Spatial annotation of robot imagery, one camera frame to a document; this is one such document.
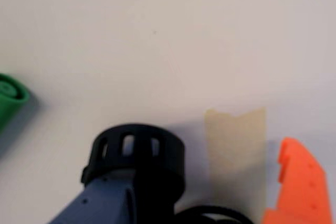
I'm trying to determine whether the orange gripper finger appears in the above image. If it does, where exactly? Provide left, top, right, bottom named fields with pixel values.
left=261, top=136, right=333, bottom=224

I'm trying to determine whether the blue-grey gripper finger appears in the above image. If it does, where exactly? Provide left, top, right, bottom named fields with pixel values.
left=48, top=174, right=138, bottom=224

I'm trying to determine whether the short beige masking tape strip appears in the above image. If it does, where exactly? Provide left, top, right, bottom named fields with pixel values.
left=204, top=106, right=267, bottom=224

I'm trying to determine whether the black marker with green cap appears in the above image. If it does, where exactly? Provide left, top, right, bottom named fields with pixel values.
left=0, top=73, right=30, bottom=136

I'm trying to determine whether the coiled black cable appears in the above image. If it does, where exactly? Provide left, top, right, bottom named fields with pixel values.
left=174, top=204, right=255, bottom=224

